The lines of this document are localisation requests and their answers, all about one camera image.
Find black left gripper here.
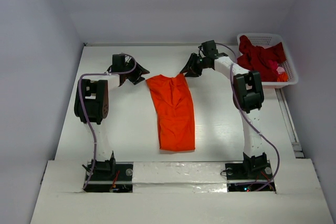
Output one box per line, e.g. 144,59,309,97
122,59,149,84

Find orange t shirt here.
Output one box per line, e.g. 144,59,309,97
146,73,195,152

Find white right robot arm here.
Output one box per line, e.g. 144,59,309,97
181,40,268,180

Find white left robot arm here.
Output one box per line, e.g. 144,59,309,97
74,53,150,179

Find dark red t shirt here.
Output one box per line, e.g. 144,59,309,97
237,35,286,82

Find white plastic basket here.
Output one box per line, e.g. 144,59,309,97
237,33,298,88

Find pink cloth in basket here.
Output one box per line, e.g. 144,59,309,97
268,60,285,75

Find small orange cloth in basket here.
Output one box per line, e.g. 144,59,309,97
277,72,289,82

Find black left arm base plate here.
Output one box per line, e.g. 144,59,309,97
84,161,133,193

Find metal rail right table edge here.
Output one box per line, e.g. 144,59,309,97
276,89,305,159

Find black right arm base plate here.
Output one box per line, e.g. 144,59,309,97
221,163,276,192

